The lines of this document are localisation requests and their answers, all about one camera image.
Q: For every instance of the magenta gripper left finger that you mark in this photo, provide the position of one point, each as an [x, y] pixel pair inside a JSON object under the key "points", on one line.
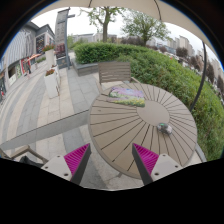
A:
{"points": [[70, 167]]}

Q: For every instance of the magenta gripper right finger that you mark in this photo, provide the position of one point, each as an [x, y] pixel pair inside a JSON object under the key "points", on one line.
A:
{"points": [[152, 166]]}

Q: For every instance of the grey computer mouse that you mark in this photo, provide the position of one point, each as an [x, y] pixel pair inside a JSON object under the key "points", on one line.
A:
{"points": [[164, 128]]}

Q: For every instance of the brown chair at left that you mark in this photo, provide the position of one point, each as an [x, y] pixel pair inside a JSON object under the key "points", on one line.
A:
{"points": [[20, 156]]}

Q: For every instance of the round brown slatted table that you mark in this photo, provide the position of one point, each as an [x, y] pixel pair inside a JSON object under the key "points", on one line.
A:
{"points": [[115, 127]]}

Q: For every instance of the white planter box near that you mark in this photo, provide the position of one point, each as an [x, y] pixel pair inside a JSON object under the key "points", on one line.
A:
{"points": [[51, 83]]}

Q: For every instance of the white planter box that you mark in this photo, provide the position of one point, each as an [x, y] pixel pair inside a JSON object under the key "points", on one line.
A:
{"points": [[49, 54], [51, 83]]}

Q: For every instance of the green hedge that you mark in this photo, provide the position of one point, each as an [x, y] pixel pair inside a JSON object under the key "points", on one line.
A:
{"points": [[150, 67]]}

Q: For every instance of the white planter box far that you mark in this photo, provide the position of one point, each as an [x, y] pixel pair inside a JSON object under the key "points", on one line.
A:
{"points": [[49, 54]]}

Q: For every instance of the dark curved umbrella pole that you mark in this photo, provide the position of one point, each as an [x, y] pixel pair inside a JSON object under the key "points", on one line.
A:
{"points": [[202, 80]]}

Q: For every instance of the tall grey sign pylon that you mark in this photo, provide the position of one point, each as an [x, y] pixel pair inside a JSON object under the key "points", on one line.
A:
{"points": [[61, 48]]}

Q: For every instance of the tree with dark trunk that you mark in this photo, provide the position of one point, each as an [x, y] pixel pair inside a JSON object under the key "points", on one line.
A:
{"points": [[102, 16]]}

